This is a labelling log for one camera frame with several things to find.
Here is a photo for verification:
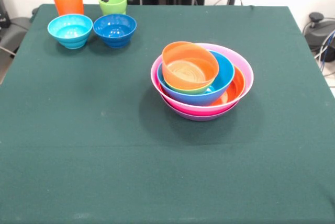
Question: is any black floor stand base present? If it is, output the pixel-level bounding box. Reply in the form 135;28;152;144
0;6;39;62
303;12;335;51

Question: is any orange plastic cup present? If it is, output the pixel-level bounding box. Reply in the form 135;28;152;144
52;0;85;16

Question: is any dark green tablecloth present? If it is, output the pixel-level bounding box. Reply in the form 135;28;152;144
0;3;335;224

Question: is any orange small bowl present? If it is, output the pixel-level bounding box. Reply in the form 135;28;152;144
161;41;220;91

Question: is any orange medium bowl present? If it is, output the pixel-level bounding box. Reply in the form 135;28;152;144
210;65;246;107

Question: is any bundle of cables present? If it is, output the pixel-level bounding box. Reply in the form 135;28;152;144
314;29;335;88

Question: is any dark blue small bowl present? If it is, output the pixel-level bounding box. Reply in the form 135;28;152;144
93;13;137;49

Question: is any green small bowl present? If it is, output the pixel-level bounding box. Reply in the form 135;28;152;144
165;79;214;95

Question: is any purple large bowl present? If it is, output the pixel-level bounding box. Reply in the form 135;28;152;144
161;94;240;122

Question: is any blue medium bowl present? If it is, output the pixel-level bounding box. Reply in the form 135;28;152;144
157;50;236;106

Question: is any light blue small bowl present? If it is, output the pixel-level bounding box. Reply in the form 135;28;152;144
47;14;94;50

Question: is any pink large bowl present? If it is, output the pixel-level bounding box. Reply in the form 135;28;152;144
150;42;254;116

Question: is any green plastic cup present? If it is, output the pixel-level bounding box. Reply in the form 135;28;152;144
98;0;128;16

